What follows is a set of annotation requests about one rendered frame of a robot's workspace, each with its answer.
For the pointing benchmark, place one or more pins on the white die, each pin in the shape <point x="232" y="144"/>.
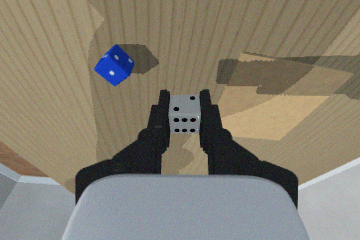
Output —
<point x="184" y="114"/>

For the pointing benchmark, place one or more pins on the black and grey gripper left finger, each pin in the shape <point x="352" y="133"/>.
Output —
<point x="144" y="154"/>

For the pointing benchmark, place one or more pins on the blue die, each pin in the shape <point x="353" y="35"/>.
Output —
<point x="115" y="66"/>

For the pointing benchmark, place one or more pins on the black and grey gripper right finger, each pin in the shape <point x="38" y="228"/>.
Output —
<point x="227" y="157"/>

